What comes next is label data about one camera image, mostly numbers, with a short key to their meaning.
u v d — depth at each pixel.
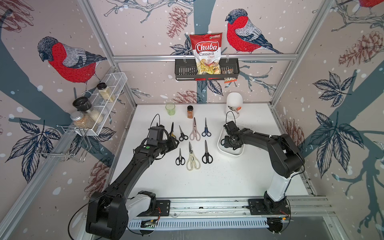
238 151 0.93
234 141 0.73
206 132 1.04
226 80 0.90
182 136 1.01
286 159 0.49
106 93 0.74
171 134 1.03
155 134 0.63
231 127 0.79
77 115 0.58
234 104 1.11
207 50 0.81
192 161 0.90
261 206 0.73
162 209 0.73
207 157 0.91
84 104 0.61
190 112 1.07
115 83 0.90
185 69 0.95
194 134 1.03
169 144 0.74
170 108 1.12
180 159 0.90
